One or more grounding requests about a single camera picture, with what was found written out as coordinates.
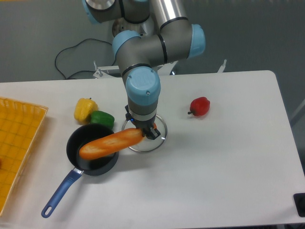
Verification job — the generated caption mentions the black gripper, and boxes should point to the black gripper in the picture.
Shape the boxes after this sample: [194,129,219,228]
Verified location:
[130,115,160,140]

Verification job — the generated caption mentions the long orange bread loaf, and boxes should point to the long orange bread loaf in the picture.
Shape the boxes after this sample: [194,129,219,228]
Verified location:
[79,128,145,160]

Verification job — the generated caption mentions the dark pot blue handle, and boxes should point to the dark pot blue handle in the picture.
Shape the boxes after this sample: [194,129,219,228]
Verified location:
[41,123,119,218]

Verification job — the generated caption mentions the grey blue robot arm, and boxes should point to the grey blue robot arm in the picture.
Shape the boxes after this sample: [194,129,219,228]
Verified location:
[83,0,206,140]

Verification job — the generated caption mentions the glass lid blue knob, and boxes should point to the glass lid blue knob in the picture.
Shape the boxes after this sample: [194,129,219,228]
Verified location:
[128,114,168,153]

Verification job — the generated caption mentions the red bell pepper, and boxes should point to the red bell pepper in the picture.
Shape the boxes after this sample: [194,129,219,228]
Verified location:
[188,97,210,116]

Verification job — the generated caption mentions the green bell pepper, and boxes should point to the green bell pepper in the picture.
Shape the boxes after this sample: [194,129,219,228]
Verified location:
[90,111,115,129]

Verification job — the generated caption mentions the yellow bell pepper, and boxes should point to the yellow bell pepper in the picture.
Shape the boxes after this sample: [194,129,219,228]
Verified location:
[74,98,98,125]

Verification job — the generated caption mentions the orange plastic basket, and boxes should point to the orange plastic basket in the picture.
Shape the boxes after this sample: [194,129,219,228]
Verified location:
[0,97,48,214]

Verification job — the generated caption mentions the black device at table edge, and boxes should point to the black device at table edge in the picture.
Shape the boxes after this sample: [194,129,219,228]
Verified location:
[293,193,305,218]

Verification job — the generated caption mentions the white metal mounting frame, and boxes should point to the white metal mounting frame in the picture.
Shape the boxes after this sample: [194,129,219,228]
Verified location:
[92,59,227,79]

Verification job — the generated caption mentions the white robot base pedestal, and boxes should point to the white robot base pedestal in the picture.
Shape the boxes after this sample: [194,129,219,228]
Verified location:
[112,16,155,37]

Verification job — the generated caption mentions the black cable on floor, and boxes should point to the black cable on floor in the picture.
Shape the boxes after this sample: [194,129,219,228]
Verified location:
[54,38,117,80]

